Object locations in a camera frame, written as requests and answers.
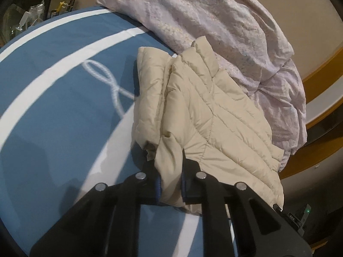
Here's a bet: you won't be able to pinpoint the clear glass clutter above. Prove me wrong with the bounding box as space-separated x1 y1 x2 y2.
5 3 45 36

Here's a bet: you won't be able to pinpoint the wooden door frame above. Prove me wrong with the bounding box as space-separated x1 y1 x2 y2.
279 45 343 180

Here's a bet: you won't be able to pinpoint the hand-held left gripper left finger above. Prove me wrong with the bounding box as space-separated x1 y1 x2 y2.
29 163 161 257

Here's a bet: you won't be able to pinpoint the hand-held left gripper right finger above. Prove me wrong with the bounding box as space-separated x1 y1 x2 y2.
181 152 313 257

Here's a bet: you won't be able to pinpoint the blue white striped bed sheet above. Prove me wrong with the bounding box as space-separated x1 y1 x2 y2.
0 5 233 257

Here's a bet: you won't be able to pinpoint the yellow black tools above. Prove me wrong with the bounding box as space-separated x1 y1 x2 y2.
49 0 78 19

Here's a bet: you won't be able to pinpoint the lilac floral duvet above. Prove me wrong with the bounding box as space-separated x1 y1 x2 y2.
96 0 308 172

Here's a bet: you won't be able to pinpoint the beige puffer jacket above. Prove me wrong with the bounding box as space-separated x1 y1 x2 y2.
131 38 285 215

